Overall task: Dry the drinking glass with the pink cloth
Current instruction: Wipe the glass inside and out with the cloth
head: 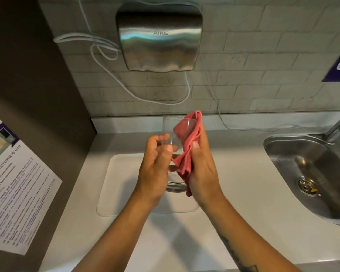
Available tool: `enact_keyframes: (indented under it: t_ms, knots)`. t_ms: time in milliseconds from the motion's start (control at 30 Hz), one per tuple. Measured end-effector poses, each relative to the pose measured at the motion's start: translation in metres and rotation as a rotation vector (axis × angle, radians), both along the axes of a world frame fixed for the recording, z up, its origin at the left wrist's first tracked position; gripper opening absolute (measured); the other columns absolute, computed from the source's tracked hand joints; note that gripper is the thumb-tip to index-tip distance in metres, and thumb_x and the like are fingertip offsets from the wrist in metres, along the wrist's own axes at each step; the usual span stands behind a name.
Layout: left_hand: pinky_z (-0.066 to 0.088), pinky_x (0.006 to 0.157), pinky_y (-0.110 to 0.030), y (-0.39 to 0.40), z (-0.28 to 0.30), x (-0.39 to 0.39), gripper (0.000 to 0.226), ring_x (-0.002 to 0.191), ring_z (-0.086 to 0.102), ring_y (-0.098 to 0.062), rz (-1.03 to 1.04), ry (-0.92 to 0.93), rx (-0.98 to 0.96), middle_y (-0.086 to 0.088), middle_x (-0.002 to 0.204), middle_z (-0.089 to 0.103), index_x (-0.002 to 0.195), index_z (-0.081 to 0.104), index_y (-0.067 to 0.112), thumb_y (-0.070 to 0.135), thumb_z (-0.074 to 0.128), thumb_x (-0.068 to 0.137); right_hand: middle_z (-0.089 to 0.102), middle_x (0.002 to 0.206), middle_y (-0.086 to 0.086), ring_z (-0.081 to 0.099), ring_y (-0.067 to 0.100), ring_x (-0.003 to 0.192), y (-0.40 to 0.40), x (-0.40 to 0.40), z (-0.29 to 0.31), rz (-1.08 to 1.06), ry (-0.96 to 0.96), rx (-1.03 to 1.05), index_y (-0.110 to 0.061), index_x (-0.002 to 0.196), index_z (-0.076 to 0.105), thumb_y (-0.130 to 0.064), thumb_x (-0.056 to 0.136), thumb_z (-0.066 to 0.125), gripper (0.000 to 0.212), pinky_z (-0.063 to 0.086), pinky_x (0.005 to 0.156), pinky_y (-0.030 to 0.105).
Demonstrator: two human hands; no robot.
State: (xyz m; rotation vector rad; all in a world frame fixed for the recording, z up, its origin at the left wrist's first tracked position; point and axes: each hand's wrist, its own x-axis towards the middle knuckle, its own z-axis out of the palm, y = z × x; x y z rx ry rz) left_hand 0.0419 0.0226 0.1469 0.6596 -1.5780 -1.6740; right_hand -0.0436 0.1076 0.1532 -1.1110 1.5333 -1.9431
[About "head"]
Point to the person's right hand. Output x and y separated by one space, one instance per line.
205 172

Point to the person's left hand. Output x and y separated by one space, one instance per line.
151 172

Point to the person's right thumb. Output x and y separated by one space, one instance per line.
196 154

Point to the person's left thumb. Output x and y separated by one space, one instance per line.
166 155

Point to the clear drinking glass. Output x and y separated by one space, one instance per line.
170 130

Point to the pink cleaning cloth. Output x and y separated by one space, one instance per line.
187 130

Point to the person's right forearm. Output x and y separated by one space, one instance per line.
243 240

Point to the person's left forearm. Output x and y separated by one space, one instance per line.
116 237

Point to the white drying mat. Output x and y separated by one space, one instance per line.
121 186

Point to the stainless steel sink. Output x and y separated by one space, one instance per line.
308 158

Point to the stainless steel hand dryer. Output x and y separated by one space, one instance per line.
158 39

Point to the metal sink drain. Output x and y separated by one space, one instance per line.
308 186

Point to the chrome sink faucet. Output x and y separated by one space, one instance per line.
338 126

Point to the brown cabinet panel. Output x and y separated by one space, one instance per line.
31 82

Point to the printed instruction sheet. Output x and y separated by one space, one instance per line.
14 189

